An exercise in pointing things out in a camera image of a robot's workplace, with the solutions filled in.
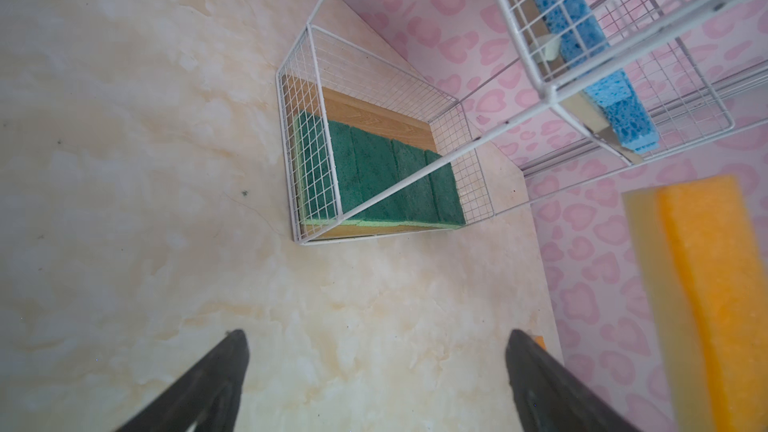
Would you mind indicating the white wire wooden shelf rack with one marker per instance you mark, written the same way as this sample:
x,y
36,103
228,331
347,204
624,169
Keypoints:
x,y
483,87

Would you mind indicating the blue sponge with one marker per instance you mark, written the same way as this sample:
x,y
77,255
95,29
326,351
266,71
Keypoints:
x,y
627,116
574,23

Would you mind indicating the orange sponge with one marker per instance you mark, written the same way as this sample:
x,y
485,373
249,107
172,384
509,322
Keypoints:
x,y
539,340
706,286

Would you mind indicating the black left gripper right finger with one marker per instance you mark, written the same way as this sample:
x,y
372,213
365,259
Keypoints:
x,y
548,397

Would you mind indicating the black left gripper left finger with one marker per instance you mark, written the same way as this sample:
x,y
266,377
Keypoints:
x,y
205,398

